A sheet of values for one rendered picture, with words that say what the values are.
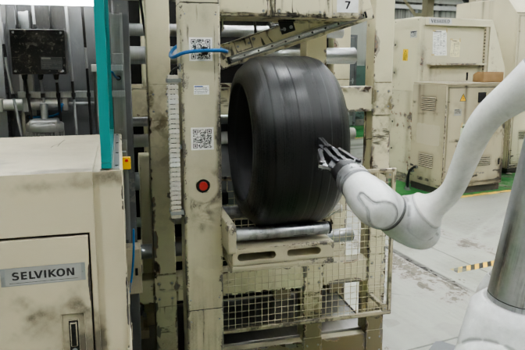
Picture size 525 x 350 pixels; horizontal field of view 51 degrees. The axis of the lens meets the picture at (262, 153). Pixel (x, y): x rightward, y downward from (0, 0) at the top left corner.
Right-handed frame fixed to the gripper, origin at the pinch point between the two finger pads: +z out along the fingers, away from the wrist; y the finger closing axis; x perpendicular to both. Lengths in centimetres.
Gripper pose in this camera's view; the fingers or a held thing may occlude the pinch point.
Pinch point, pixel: (323, 146)
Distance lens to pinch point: 164.9
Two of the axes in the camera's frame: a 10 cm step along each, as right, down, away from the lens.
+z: -2.5, -4.1, 8.8
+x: -0.6, 9.1, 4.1
